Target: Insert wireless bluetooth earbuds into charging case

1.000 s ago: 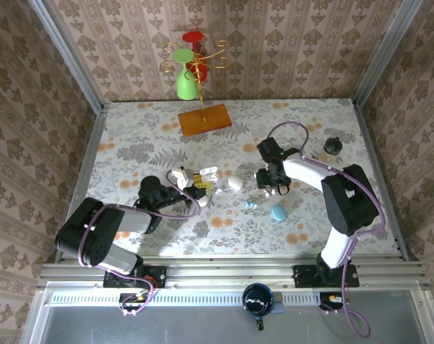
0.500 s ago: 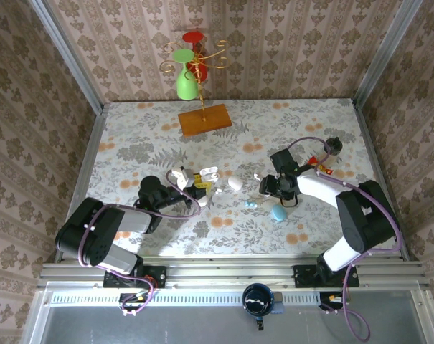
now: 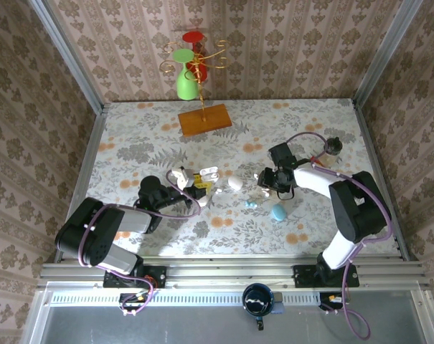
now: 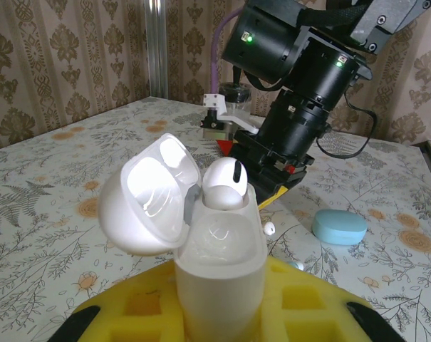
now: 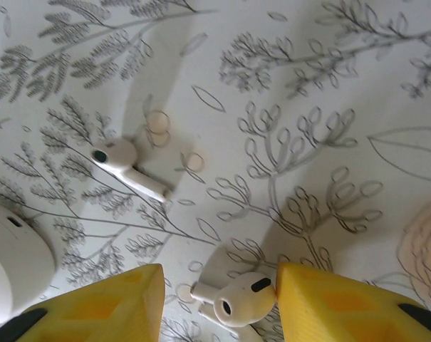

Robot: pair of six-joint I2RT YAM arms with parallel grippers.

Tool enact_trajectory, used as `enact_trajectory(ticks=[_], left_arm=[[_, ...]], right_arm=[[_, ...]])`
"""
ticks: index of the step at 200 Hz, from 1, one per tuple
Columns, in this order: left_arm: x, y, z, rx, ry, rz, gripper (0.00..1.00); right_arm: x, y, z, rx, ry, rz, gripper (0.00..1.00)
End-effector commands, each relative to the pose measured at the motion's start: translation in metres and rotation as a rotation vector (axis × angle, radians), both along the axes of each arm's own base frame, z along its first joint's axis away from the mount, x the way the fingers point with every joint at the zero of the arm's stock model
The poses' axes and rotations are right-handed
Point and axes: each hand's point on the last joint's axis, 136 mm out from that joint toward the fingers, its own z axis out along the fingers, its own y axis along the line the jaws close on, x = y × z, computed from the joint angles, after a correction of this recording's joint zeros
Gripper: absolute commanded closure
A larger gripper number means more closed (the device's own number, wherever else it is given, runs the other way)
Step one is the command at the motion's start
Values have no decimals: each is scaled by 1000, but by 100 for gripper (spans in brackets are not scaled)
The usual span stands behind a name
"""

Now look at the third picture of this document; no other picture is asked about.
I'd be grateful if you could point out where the small black cup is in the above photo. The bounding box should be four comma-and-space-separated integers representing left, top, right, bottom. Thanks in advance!
319, 137, 344, 168

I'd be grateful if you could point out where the green plastic wine glass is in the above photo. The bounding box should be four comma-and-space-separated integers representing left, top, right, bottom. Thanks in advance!
171, 48, 198, 102

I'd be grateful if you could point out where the dark blue mug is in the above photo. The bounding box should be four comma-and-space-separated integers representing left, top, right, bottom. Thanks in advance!
242, 282, 275, 331

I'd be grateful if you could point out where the small grey box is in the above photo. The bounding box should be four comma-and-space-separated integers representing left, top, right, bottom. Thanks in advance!
273, 292, 286, 315

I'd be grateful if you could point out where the red plastic wine glass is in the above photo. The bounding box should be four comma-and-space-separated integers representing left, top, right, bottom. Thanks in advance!
182, 31, 209, 82

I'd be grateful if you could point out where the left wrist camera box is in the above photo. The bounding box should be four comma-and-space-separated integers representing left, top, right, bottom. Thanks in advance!
169, 166, 197, 191

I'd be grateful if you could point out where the thin black wire loop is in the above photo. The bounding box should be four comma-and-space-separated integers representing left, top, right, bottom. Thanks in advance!
275, 184, 296, 201

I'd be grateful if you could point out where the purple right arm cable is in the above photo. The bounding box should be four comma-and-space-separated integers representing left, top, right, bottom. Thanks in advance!
286, 131, 394, 340

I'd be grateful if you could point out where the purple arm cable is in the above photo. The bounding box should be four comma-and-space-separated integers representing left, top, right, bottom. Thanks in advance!
286, 131, 394, 340
79, 170, 203, 317

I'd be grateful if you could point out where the gold wire rack wooden base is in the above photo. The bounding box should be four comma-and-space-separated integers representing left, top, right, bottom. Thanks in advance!
159, 39, 233, 138

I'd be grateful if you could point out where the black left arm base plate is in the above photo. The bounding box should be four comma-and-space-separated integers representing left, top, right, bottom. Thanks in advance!
103, 265, 167, 290

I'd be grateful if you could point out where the aluminium table side rail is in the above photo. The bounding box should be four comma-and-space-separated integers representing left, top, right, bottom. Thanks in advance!
352, 100, 413, 262
55, 102, 108, 262

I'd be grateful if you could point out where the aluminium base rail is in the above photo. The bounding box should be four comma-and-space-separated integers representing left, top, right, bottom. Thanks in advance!
37, 254, 430, 290

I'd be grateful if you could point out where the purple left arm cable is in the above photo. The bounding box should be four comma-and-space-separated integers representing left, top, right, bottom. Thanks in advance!
79, 170, 203, 317

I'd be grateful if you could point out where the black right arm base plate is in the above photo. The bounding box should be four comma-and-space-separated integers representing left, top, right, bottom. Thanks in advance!
292, 264, 360, 289

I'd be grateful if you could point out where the perforated metal cable duct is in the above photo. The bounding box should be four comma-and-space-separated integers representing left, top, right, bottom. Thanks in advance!
47, 290, 322, 306

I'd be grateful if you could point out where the black cable connector block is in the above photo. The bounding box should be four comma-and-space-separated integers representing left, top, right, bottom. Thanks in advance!
118, 292, 154, 317
319, 292, 351, 316

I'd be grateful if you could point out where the aluminium frame post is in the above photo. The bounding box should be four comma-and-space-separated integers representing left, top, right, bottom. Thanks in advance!
27, 0, 105, 115
352, 0, 425, 108

